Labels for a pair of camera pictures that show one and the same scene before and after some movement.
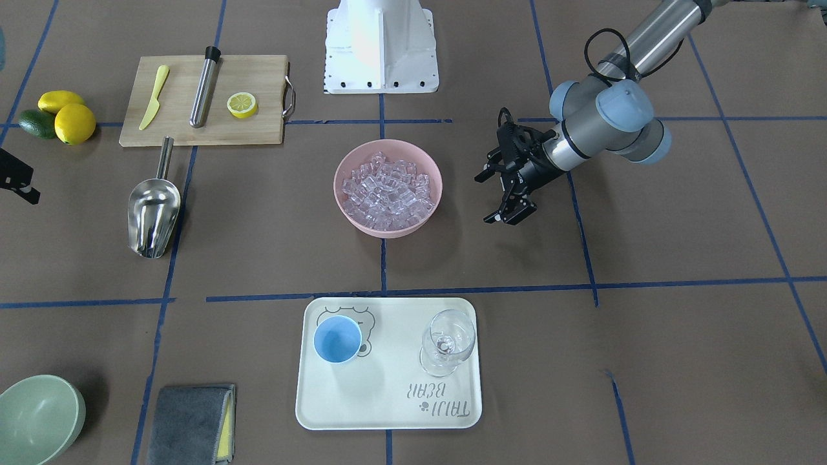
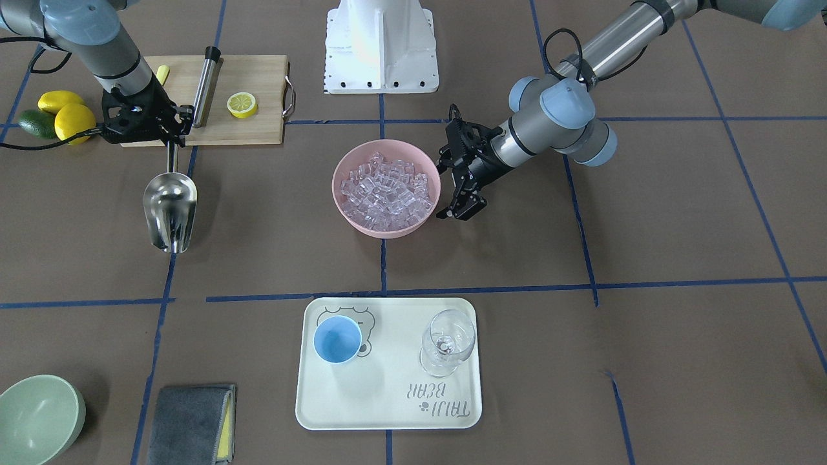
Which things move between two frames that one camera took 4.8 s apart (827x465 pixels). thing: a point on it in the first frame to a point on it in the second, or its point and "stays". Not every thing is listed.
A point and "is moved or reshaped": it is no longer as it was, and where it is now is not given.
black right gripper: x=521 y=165 to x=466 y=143
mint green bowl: x=41 y=417 stays
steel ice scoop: x=153 y=208 is moved or reshaped
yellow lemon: x=75 y=124 stays
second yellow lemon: x=52 y=101 stays
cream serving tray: x=384 y=387 stays
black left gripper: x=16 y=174 to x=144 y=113
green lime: x=38 y=123 stays
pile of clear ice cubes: x=387 y=195 stays
